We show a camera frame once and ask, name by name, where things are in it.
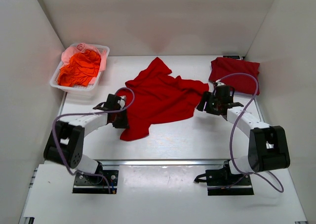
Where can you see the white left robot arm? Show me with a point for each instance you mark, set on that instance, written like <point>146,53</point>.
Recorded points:
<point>65,143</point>

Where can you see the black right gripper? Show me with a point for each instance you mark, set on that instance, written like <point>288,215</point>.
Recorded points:
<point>207,103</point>

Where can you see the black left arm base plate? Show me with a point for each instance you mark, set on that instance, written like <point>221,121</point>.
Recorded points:
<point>84,184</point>

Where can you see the white plastic laundry basket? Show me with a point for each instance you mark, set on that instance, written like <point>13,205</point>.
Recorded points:
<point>80,68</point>

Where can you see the pink t shirt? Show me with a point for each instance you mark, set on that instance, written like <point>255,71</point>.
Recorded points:
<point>84,53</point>

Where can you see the folded dark red t shirt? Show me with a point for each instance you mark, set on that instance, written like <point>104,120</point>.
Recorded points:
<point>232,72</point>

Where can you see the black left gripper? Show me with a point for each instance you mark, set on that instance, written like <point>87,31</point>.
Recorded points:
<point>121,120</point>

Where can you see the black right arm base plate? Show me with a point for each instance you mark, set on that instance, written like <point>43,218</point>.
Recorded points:
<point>221,182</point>

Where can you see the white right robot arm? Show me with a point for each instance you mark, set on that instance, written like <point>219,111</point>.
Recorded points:
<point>267,147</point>

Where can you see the bright red t shirt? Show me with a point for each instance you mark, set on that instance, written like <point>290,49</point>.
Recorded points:
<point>155,97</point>

